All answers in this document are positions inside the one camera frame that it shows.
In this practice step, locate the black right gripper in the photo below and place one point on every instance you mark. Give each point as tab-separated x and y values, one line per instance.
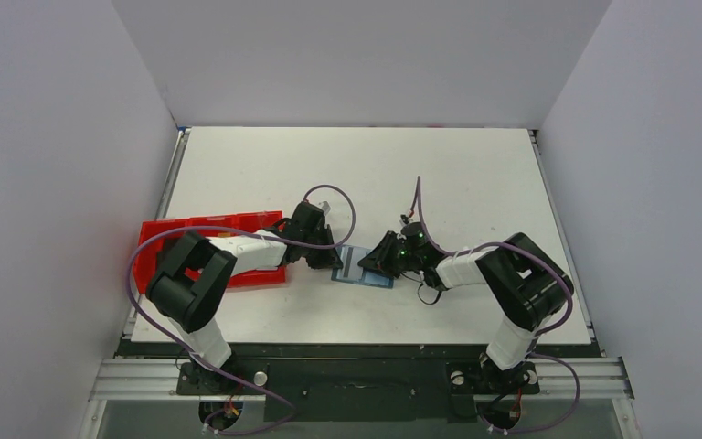
325	258

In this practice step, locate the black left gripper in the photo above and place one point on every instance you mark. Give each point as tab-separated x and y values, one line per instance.
410	255

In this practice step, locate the blue leather card holder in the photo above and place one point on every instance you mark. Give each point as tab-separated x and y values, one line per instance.
370	279

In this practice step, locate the red plastic compartment tray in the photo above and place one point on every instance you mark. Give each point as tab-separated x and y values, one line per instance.
148	260

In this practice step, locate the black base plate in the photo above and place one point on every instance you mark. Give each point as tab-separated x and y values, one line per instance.
343	382

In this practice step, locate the aluminium frame rail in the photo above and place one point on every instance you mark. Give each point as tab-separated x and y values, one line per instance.
157	380

